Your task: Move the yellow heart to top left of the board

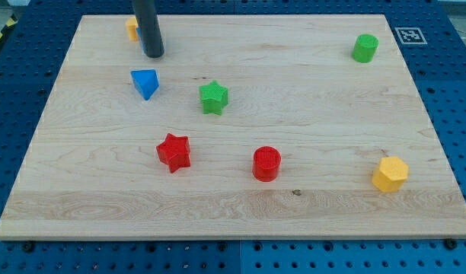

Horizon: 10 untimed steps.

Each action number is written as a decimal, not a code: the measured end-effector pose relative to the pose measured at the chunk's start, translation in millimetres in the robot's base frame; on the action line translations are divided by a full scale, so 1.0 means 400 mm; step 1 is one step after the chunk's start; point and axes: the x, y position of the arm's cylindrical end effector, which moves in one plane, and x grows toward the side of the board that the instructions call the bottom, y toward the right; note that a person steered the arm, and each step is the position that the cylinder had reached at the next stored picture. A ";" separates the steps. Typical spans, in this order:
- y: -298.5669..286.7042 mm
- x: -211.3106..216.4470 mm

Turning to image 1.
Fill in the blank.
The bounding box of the yellow heart block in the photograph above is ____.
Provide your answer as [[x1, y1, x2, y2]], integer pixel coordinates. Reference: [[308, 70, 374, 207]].
[[125, 16, 139, 41]]

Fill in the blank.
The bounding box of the light wooden board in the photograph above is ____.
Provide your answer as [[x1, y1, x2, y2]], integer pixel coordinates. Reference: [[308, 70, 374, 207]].
[[0, 14, 466, 241]]

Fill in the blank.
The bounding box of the red cylinder block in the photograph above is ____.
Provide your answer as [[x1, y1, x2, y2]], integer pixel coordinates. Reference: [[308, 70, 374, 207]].
[[252, 146, 282, 182]]

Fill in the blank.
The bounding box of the green star block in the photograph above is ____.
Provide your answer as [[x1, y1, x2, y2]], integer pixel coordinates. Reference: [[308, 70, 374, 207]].
[[199, 81, 228, 116]]

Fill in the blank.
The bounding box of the red star block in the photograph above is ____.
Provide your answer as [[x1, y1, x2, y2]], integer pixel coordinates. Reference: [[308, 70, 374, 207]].
[[156, 133, 190, 173]]

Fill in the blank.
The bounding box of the blue triangle block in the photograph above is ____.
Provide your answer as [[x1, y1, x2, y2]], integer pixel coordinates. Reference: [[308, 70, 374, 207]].
[[130, 69, 159, 100]]

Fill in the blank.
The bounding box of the blue block behind rod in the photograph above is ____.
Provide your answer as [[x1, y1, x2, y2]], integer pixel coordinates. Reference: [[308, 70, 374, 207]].
[[136, 27, 146, 54]]

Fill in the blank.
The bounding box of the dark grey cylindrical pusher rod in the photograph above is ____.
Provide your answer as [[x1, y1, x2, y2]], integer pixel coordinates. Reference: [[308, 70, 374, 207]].
[[132, 0, 164, 59]]

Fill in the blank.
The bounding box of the green cylinder block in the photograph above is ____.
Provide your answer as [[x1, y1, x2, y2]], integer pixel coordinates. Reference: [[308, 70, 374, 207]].
[[352, 33, 378, 63]]

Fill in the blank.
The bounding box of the yellow hexagon block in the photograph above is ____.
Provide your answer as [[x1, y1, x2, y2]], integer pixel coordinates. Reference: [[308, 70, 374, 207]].
[[372, 157, 409, 193]]

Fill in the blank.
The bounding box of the white fiducial marker tag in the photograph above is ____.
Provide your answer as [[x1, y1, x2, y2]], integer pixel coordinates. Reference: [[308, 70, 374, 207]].
[[395, 27, 427, 45]]

